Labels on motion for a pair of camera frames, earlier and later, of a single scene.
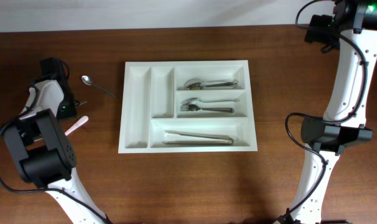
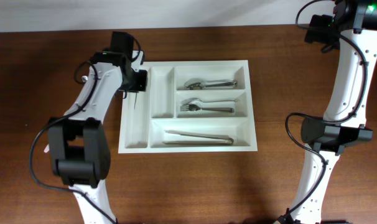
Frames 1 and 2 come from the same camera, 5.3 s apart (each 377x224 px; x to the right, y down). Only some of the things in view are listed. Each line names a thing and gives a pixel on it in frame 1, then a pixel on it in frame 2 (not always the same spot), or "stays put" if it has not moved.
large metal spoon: x=198 y=86 stays put
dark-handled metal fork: x=193 y=107 stays put
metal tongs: x=229 y=142 stays put
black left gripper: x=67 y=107 -> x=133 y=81
